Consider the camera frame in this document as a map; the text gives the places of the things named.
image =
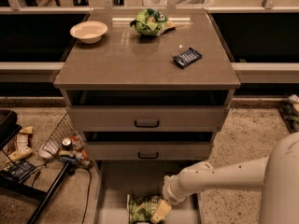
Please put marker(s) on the wire basket left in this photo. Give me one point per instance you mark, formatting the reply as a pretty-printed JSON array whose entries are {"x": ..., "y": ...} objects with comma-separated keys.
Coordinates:
[{"x": 52, "y": 149}]

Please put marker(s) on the white snack bag on floor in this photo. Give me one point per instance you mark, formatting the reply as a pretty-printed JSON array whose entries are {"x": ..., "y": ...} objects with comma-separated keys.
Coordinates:
[{"x": 20, "y": 146}]

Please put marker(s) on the white bowl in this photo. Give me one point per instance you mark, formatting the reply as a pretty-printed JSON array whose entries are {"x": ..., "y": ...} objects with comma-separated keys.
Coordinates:
[{"x": 89, "y": 32}]

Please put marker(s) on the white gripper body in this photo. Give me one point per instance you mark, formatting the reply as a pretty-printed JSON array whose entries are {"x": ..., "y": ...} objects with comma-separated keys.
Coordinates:
[{"x": 168, "y": 194}]

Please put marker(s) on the blue packet on floor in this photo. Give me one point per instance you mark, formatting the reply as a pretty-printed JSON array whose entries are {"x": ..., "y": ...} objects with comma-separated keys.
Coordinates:
[{"x": 18, "y": 171}]

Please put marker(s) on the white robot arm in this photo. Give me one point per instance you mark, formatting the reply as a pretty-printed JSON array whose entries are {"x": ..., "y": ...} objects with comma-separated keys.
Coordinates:
[{"x": 276, "y": 176}]

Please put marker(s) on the top drawer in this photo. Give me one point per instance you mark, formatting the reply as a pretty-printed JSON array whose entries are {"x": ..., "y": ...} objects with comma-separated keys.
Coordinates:
[{"x": 147, "y": 119}]

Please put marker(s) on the wire basket right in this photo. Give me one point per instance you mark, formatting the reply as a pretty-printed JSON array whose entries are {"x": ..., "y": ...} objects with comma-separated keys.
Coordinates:
[{"x": 289, "y": 111}]

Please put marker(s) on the wire basket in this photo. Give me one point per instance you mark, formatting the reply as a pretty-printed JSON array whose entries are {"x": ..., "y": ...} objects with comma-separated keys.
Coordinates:
[
  {"x": 289, "y": 111},
  {"x": 52, "y": 149}
]

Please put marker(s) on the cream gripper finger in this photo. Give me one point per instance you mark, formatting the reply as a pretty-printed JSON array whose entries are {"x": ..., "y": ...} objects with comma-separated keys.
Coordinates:
[{"x": 163, "y": 208}]

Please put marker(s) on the black stand leg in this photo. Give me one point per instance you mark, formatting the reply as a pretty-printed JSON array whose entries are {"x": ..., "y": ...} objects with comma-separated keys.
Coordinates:
[{"x": 42, "y": 196}]

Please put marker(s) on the blue snack packet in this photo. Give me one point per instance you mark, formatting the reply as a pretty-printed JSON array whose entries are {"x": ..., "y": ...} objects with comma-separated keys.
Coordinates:
[{"x": 187, "y": 57}]

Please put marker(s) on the drawer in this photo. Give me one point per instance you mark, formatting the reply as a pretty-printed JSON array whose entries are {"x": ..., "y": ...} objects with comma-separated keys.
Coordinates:
[
  {"x": 147, "y": 119},
  {"x": 127, "y": 151},
  {"x": 119, "y": 179}
]

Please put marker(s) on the middle drawer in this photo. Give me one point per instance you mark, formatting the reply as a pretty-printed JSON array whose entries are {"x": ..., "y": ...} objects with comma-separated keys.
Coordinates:
[{"x": 127, "y": 151}]

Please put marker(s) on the grey drawer cabinet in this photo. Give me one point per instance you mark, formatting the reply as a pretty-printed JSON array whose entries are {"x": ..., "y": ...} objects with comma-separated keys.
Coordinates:
[{"x": 128, "y": 69}]

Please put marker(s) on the green jalapeno chip bag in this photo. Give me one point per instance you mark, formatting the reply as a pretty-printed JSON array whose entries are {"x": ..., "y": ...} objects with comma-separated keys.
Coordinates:
[{"x": 141, "y": 209}]

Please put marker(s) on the soda can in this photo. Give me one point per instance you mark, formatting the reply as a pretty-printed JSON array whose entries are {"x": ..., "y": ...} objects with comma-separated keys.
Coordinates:
[{"x": 67, "y": 144}]

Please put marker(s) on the bottom drawer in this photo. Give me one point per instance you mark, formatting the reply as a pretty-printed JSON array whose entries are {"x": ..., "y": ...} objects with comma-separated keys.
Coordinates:
[{"x": 119, "y": 179}]

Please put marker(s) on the crumpled green chip bag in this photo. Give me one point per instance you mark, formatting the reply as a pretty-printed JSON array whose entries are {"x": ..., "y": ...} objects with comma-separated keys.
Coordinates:
[{"x": 152, "y": 22}]

